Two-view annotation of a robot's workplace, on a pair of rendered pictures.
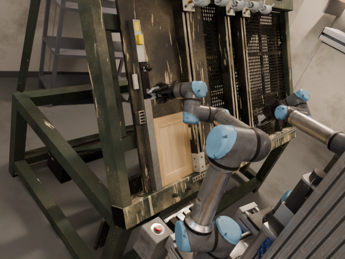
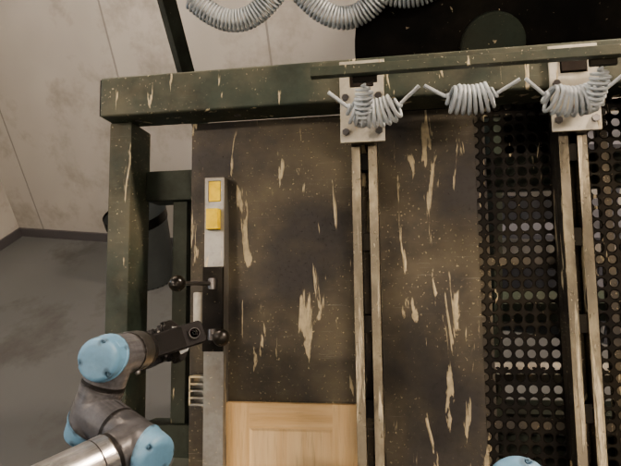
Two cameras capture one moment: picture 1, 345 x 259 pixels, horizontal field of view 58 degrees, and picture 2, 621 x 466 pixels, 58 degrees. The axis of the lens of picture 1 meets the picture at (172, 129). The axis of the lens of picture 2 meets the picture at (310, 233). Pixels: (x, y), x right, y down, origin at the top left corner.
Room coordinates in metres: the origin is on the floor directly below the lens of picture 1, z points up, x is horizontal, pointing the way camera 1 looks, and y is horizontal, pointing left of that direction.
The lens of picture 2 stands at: (1.34, -0.89, 2.19)
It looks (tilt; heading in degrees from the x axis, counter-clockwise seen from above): 28 degrees down; 66
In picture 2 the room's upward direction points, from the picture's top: 7 degrees counter-clockwise
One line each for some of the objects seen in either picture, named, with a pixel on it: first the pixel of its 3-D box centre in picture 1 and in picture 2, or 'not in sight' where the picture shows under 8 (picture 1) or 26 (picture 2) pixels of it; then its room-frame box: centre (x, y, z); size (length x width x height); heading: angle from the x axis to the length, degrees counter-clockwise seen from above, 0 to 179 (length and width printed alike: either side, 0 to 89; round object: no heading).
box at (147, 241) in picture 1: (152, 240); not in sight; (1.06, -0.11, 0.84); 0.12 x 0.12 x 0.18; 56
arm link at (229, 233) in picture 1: (223, 235); not in sight; (0.91, -0.35, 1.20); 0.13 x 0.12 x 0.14; 115
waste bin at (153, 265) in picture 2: not in sight; (143, 245); (1.69, 2.98, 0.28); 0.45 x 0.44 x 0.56; 46
